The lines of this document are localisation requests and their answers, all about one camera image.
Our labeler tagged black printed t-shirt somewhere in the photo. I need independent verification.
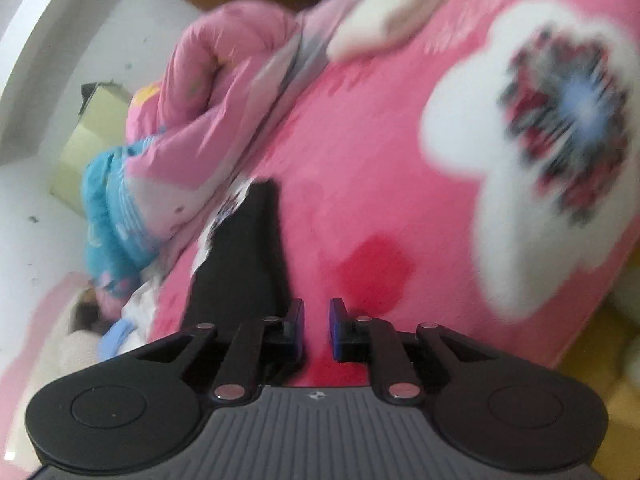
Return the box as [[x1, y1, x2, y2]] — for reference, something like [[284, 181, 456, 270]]
[[180, 179, 301, 341]]

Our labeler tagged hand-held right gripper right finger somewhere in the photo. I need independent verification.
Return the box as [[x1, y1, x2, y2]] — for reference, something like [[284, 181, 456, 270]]
[[328, 297, 501, 405]]

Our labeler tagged pink floral blanket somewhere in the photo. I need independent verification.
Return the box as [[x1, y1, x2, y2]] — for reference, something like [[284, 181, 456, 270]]
[[135, 0, 640, 391]]

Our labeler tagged crumpled white shirt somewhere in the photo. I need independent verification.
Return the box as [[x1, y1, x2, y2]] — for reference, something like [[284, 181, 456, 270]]
[[120, 280, 163, 356]]

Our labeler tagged pale yellow cabinet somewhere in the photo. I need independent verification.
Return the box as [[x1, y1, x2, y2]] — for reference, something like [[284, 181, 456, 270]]
[[50, 82, 133, 218]]

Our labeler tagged light blue cloth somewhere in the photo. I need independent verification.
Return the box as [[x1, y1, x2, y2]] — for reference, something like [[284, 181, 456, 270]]
[[97, 320, 138, 361]]

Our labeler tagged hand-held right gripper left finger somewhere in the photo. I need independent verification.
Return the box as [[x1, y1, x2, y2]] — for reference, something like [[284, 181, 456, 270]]
[[135, 297, 306, 405]]

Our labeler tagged white folded towel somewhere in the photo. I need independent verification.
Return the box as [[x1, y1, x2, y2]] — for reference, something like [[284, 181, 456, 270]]
[[325, 0, 483, 58]]

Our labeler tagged pink and blue quilt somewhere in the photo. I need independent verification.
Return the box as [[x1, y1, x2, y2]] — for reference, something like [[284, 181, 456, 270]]
[[82, 0, 361, 301]]

